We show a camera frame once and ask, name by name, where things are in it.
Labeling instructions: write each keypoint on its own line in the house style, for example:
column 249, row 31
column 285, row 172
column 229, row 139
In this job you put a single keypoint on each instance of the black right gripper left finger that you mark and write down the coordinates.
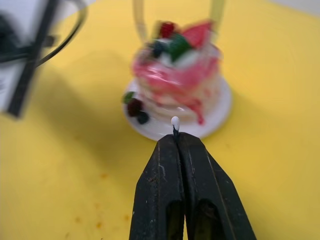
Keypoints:
column 157, row 190

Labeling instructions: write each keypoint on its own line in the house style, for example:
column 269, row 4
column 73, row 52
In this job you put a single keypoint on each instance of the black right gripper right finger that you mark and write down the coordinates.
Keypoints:
column 210, row 190

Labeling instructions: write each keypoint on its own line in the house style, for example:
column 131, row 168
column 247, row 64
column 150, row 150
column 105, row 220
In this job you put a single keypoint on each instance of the black matchstick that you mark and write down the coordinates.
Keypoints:
column 175, row 121

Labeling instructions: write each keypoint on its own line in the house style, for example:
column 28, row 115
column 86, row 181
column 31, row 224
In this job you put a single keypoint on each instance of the thin green candle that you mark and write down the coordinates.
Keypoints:
column 217, row 15

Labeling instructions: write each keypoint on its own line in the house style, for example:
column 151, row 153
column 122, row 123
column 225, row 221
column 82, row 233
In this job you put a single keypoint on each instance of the white Handmade matchbox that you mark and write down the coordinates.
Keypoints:
column 15, row 82

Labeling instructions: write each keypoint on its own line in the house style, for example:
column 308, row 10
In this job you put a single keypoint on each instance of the pink layered strawberry cake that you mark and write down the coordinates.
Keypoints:
column 175, row 80

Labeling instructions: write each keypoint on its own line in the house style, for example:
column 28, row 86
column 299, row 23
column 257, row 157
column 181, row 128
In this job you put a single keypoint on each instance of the yellow table mat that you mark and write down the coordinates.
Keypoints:
column 250, row 162

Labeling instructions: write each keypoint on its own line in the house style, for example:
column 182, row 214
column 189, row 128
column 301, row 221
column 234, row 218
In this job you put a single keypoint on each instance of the white round plate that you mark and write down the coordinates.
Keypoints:
column 220, row 110

